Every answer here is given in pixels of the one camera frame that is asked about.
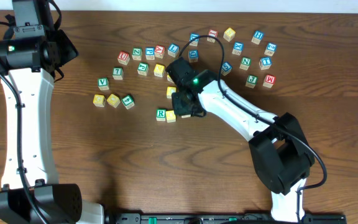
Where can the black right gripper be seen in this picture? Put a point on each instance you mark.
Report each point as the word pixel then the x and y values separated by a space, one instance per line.
pixel 178 107

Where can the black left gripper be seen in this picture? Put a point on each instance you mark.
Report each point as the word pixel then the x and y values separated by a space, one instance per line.
pixel 27 28

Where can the yellow O block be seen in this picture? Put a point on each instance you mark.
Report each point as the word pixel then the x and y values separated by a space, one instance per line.
pixel 170 116

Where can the green R block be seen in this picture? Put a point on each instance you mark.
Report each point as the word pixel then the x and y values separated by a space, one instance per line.
pixel 161 115

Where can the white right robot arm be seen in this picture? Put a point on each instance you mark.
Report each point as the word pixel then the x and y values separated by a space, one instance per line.
pixel 280 153

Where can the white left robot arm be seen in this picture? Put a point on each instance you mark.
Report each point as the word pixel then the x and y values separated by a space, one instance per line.
pixel 32 53

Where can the yellow C block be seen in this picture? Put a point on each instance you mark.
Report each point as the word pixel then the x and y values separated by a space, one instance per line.
pixel 170 91

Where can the yellow S block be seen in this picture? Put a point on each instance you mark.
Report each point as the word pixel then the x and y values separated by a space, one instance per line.
pixel 169 78

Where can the yellow K block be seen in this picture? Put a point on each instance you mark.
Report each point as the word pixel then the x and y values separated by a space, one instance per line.
pixel 159 70

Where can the blue D block lower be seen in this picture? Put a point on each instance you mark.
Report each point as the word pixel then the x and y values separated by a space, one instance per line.
pixel 193 56

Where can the blue d block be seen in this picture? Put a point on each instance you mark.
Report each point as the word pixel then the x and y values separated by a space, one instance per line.
pixel 193 39
pixel 193 56

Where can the green V block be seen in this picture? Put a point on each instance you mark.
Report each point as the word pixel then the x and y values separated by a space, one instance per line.
pixel 103 84

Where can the blue 5 block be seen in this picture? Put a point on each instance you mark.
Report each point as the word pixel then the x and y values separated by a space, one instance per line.
pixel 226 68

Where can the blue L block upper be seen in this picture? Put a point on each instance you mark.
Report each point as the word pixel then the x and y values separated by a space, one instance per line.
pixel 173 50

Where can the green J block left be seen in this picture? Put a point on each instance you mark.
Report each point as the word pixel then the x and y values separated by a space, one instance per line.
pixel 143 69

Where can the green j block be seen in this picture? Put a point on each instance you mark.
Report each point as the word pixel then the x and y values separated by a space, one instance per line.
pixel 143 69
pixel 251 81

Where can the green 4 block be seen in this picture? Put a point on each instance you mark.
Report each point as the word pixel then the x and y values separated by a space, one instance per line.
pixel 128 102

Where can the green 7 block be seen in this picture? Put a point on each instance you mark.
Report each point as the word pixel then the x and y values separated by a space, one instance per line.
pixel 117 73

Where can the red A block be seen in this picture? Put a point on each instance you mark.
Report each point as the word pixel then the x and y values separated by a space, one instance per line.
pixel 159 51

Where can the red U block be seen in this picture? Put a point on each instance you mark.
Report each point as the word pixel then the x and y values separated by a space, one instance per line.
pixel 123 58

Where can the yellow block far left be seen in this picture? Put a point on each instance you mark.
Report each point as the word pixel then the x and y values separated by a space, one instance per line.
pixel 99 100

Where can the blue P block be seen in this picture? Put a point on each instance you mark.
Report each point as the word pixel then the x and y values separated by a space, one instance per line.
pixel 150 53

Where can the blue D block upper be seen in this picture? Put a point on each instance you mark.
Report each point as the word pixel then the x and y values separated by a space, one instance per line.
pixel 193 39

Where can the green Z block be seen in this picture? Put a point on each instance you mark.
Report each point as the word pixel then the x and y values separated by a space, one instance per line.
pixel 137 53

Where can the yellow block near 4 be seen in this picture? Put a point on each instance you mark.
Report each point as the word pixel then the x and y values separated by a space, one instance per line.
pixel 113 100

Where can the green J block right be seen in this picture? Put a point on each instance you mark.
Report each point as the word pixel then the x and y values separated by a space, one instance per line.
pixel 251 81

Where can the green N block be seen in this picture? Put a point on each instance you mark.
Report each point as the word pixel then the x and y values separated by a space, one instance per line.
pixel 245 63

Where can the red I block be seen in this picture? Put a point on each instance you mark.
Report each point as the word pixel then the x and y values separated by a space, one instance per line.
pixel 212 34

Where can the blue X block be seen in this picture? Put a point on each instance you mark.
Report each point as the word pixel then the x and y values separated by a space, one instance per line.
pixel 237 48

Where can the yellow block top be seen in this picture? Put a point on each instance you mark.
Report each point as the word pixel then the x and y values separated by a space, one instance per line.
pixel 229 34

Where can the red M block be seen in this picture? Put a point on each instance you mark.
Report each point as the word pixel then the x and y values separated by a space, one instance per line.
pixel 269 81

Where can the blue T block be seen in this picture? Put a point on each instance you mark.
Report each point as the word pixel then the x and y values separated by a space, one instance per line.
pixel 265 63

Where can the blue H block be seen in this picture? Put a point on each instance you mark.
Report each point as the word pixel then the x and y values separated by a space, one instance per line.
pixel 257 37

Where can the blue 2 block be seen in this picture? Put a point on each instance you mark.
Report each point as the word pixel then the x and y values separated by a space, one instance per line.
pixel 270 49

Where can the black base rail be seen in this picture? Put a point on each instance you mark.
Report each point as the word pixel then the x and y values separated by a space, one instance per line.
pixel 248 218

